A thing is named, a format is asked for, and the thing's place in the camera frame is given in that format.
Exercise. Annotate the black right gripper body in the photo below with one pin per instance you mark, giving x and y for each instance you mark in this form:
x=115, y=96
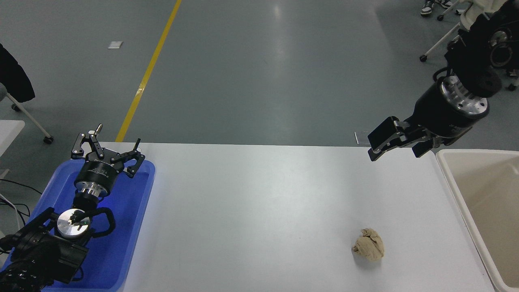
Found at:
x=440, y=117

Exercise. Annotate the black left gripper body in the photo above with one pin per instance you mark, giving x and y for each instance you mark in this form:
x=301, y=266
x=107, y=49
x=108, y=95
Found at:
x=97, y=172

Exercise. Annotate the tan paper ball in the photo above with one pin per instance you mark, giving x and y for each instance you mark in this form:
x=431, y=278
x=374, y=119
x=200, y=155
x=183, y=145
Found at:
x=369, y=245

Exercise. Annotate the clear floor plate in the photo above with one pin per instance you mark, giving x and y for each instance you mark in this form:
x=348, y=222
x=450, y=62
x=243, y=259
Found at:
x=361, y=138

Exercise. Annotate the grey chair with castors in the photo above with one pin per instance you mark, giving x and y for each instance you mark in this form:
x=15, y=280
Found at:
x=48, y=139

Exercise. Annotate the blue plastic tray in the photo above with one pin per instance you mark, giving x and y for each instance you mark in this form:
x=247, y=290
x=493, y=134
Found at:
x=121, y=227

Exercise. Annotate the large pale bin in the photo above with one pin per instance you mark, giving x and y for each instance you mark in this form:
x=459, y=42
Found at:
x=486, y=194

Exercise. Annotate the small white side table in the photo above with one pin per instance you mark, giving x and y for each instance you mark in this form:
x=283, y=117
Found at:
x=9, y=134

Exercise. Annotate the white paper scrap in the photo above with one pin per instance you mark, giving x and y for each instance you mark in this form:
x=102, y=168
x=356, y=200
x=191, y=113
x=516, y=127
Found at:
x=115, y=45

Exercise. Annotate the walking person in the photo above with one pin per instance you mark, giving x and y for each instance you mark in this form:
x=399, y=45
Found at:
x=427, y=8

